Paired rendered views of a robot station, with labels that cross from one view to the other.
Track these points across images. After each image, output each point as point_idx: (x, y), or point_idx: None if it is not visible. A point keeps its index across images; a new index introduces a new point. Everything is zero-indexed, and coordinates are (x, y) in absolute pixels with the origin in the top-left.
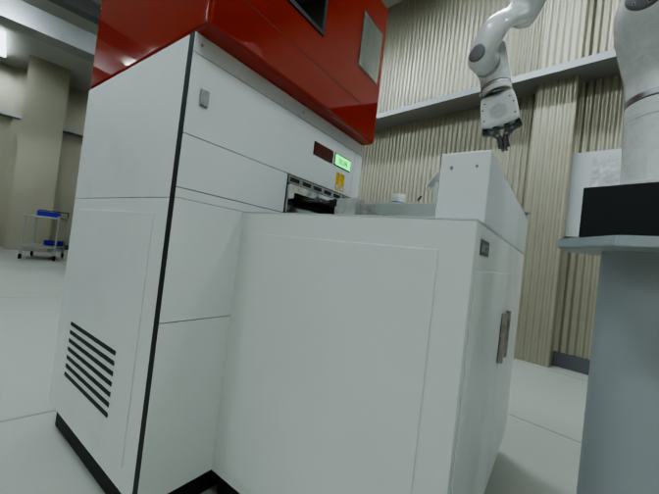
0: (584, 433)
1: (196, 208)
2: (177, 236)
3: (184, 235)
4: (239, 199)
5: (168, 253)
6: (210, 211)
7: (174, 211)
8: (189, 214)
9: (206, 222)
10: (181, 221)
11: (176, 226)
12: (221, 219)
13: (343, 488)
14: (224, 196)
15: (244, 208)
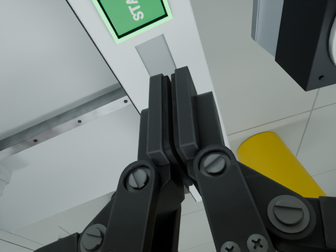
0: None
1: (45, 240)
2: (56, 221)
3: (52, 221)
4: (12, 245)
5: (59, 212)
6: (37, 236)
7: (57, 239)
8: (49, 236)
9: (40, 228)
10: (53, 231)
11: (56, 228)
12: (29, 228)
13: None
14: (26, 249)
15: (7, 235)
